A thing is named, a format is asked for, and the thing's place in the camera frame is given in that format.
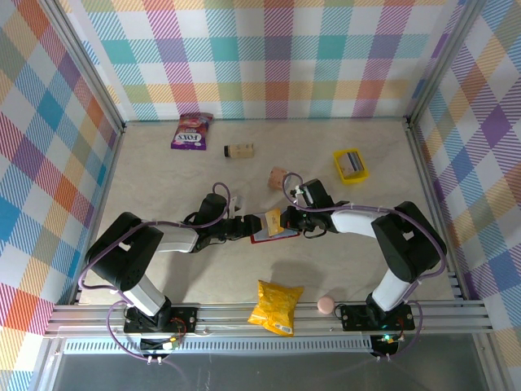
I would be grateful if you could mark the red blue snack packet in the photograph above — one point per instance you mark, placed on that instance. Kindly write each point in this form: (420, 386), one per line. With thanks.
(258, 239)

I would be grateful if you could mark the orange card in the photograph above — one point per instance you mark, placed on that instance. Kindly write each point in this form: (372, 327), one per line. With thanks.
(272, 223)

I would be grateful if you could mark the small yellow plastic bin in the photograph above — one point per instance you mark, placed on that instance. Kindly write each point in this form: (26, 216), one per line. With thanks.
(354, 179)

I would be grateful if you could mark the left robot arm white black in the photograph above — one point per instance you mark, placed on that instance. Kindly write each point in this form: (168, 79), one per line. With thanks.
(179, 240)

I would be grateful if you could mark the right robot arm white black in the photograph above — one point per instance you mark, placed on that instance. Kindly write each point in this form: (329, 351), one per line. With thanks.
(354, 222)

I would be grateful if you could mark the white card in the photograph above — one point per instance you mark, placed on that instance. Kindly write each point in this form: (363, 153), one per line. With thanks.
(350, 162)

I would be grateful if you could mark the small beige bottle black cap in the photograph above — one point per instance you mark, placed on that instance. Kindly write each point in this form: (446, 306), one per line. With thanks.
(240, 150)

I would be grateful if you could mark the yellow chips bag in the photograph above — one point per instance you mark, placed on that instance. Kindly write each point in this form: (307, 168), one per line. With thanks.
(277, 305)

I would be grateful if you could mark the pink round macaron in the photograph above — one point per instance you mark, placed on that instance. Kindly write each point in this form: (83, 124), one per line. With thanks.
(325, 305)

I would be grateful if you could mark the purple Fox's candy bag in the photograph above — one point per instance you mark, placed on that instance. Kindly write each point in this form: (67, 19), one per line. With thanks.
(190, 134)

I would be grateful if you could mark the small circuit board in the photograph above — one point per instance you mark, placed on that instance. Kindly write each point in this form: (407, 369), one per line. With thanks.
(384, 344)
(160, 344)

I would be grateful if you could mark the grey metal panel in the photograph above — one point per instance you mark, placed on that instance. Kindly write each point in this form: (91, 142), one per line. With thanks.
(285, 372)

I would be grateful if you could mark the aluminium frame rail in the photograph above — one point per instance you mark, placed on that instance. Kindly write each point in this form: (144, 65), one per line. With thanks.
(228, 322)

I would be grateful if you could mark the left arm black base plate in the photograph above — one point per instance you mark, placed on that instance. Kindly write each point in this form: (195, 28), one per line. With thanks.
(187, 319)

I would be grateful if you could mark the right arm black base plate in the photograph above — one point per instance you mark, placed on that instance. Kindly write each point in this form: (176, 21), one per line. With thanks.
(354, 317)

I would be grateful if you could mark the aluminium table side rail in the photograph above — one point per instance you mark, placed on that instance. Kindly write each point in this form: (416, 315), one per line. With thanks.
(102, 191)
(429, 183)

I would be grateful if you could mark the aluminium frame post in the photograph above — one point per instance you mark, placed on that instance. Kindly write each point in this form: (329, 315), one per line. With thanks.
(90, 69)
(443, 61)

